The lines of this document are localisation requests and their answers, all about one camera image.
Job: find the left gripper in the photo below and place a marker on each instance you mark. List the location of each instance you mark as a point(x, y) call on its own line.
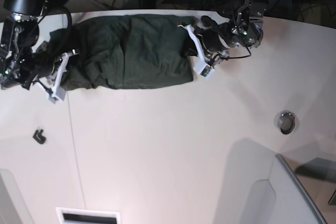
point(210, 43)

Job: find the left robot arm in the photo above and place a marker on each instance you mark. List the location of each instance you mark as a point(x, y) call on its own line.
point(244, 24)

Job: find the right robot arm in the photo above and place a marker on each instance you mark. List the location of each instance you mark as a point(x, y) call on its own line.
point(20, 33)

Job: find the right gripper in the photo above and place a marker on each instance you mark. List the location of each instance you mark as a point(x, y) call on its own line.
point(33, 66)

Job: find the small black clip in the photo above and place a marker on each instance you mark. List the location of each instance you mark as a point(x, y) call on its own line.
point(38, 136)

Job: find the dark green t-shirt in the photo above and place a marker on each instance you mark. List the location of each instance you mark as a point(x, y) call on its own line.
point(144, 51)

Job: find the grey tape roll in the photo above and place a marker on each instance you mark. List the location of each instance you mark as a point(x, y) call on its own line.
point(285, 121)

